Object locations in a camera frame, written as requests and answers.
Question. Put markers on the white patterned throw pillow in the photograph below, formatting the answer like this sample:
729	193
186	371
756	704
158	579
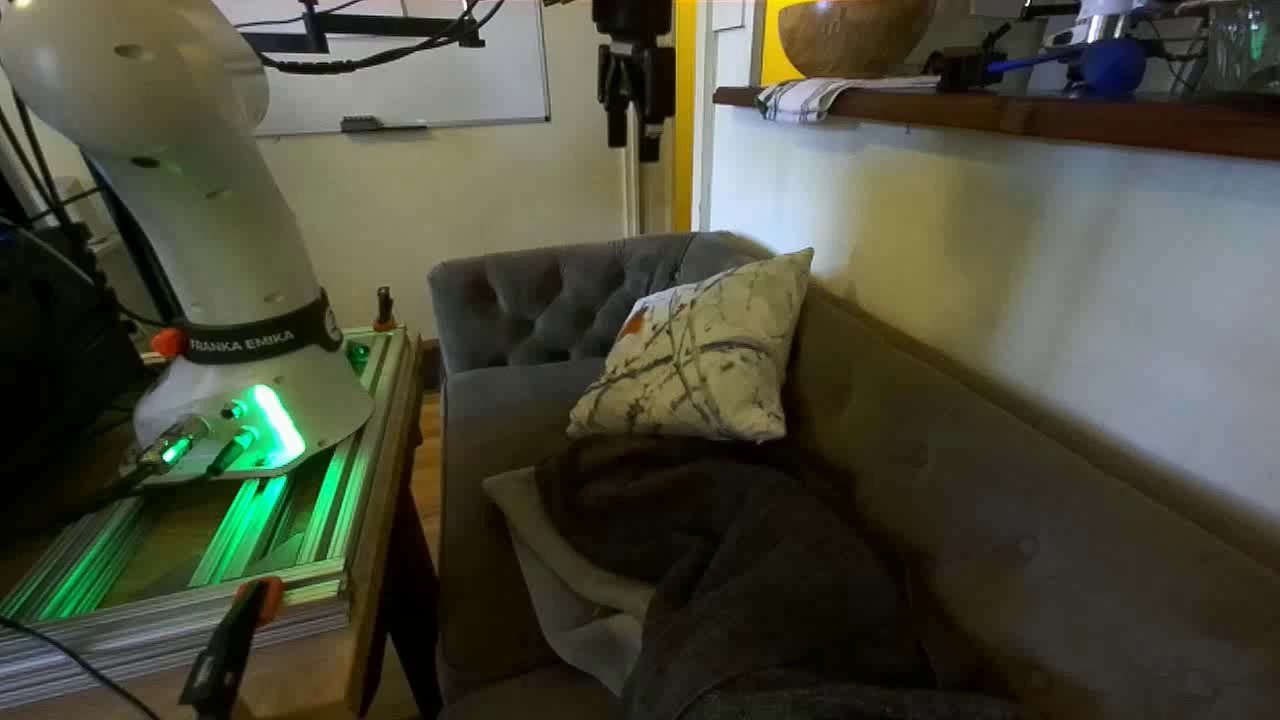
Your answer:
703	359

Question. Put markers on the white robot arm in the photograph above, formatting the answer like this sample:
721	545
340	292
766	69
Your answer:
164	101

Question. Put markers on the grey tufted sofa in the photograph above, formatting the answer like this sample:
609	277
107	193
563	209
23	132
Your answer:
1037	558

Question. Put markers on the dark grey blanket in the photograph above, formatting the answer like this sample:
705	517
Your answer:
769	603

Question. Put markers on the striped folded cloth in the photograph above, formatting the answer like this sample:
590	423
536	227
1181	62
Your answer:
809	101

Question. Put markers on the round wooden bowl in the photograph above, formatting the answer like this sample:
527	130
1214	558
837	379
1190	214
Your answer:
853	36

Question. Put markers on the black orange clamp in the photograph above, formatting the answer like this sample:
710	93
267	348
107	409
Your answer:
222	660

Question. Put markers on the brown wooden shelf ledge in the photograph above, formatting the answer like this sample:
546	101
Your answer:
1244	130

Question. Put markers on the black camera tripod stand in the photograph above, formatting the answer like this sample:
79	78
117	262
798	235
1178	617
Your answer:
639	89

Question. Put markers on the white wall whiteboard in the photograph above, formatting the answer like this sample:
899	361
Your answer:
399	64

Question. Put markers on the blue handled tool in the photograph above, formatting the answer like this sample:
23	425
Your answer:
1110	49

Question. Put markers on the aluminium frame robot table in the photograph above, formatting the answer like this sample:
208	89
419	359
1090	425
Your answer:
139	590

